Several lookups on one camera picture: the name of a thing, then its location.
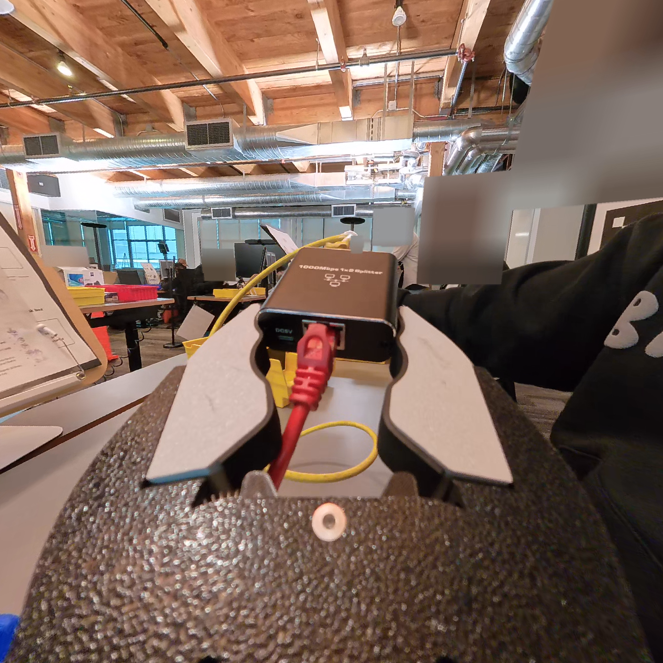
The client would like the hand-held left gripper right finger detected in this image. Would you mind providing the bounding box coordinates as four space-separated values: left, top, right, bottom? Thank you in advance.
378 307 515 506

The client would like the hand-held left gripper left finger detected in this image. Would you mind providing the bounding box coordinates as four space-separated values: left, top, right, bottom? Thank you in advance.
146 303 283 506

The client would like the red network cable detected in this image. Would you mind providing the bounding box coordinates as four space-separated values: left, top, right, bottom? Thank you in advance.
268 321 340 490

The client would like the yellow network cable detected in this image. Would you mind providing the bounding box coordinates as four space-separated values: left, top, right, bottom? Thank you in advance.
210 233 379 483

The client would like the black network splitter box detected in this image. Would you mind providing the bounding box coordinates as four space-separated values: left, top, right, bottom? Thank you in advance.
256 248 402 363

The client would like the person's right forearm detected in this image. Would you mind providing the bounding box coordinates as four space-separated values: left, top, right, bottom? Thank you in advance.
401 215 663 392

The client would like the grey desk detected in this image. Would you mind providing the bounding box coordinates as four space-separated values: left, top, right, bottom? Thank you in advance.
0 355 392 617

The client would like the yellow plastic bin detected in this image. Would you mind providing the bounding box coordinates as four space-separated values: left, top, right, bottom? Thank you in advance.
182 336 300 409

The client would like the wooden top table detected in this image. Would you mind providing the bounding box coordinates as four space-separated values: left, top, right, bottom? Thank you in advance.
78 298 174 371

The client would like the red plastic basket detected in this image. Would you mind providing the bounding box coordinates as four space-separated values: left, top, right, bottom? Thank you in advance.
101 284 158 302

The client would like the black screen on stand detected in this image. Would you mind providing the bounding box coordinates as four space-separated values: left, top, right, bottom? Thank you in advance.
234 242 267 278

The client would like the person in black hoodie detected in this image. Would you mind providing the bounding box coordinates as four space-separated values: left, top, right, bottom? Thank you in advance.
549 212 663 663

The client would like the wooden instruction board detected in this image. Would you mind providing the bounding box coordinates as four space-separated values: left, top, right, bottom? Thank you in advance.
259 224 301 260
0 212 108 415

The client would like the white blue cardboard box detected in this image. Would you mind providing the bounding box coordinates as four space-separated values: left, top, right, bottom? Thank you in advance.
57 267 104 287

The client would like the silver ventilation duct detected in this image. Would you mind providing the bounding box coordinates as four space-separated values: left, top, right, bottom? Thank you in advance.
111 173 415 210
0 116 519 172

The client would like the black wall speaker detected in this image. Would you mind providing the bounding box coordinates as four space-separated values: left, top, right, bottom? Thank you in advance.
26 173 62 198

